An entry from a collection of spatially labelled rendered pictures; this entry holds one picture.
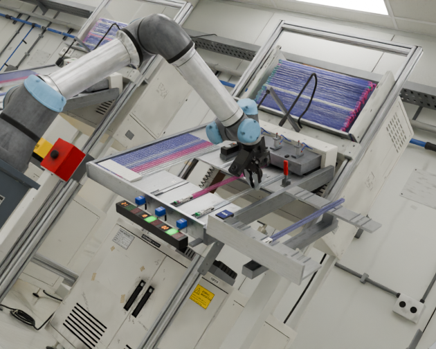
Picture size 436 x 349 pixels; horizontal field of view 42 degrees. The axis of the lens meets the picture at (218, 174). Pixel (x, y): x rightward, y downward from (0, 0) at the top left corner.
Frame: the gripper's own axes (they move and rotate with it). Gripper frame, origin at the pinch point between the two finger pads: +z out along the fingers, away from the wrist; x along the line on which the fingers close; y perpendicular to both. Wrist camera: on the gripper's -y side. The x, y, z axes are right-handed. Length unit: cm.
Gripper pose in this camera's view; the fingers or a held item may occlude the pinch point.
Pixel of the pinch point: (253, 188)
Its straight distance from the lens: 211.5
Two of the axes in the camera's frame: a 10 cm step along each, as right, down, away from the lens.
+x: -7.1, -3.2, 6.3
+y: 6.9, -5.2, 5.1
